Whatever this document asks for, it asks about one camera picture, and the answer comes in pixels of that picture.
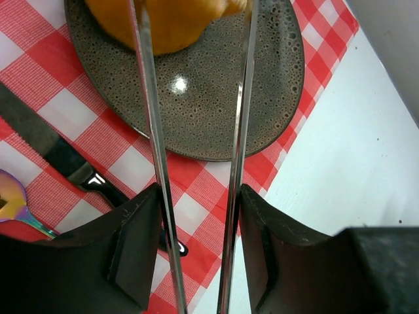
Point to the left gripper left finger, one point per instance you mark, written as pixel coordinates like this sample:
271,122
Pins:
103,266

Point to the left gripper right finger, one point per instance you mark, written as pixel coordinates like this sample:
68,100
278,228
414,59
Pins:
292,268

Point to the round orange bread bun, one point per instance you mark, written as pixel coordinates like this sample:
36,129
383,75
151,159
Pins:
175,24

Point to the metal tongs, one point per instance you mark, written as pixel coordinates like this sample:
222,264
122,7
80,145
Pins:
141,30

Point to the iridescent spoon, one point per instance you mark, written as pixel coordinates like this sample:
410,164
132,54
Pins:
14,205

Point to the black knife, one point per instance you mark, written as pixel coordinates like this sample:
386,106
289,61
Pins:
56,151

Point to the dark round plate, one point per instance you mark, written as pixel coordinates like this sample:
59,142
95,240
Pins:
198,86

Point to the red white checkered cloth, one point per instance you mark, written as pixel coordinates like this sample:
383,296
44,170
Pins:
39,64

